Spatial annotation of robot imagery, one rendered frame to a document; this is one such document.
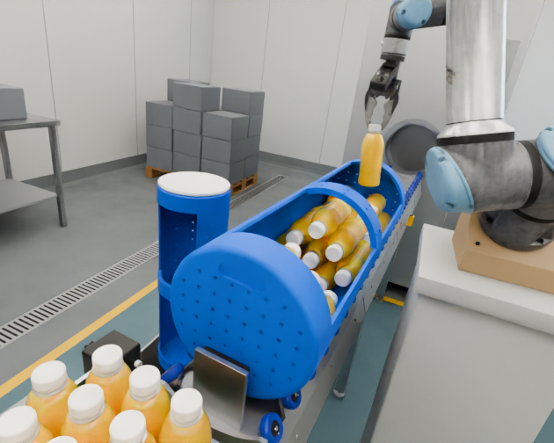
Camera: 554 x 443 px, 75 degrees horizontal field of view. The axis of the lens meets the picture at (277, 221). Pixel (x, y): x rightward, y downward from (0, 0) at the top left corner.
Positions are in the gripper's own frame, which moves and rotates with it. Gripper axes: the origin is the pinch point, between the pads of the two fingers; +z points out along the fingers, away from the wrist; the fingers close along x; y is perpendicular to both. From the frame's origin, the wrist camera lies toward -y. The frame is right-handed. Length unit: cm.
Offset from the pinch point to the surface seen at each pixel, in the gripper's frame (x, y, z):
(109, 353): 12, -91, 27
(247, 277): -1, -76, 17
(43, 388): 14, -99, 28
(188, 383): 8, -77, 44
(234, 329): 0, -76, 27
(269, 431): -10, -81, 39
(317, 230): -0.6, -42.5, 21.3
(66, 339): 132, -22, 137
